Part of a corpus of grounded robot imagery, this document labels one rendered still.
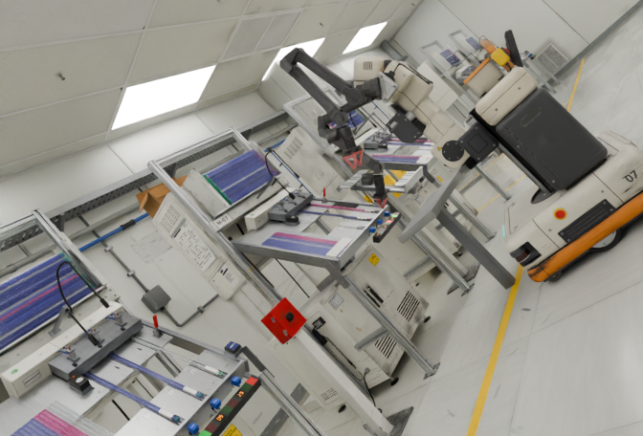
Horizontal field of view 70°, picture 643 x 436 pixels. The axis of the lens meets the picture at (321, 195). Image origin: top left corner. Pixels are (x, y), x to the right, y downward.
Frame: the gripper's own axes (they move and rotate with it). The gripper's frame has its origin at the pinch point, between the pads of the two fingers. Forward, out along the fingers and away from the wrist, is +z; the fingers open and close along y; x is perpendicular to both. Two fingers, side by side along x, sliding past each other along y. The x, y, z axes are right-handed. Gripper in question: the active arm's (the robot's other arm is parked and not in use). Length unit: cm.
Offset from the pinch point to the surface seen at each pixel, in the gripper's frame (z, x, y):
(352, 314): 50, -10, 38
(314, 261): 10, -20, 50
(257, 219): 0, -72, 27
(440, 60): -15, -95, -462
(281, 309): 13, -17, 87
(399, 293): 63, 1, -5
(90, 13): -135, -187, 11
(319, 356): 35, 0, 88
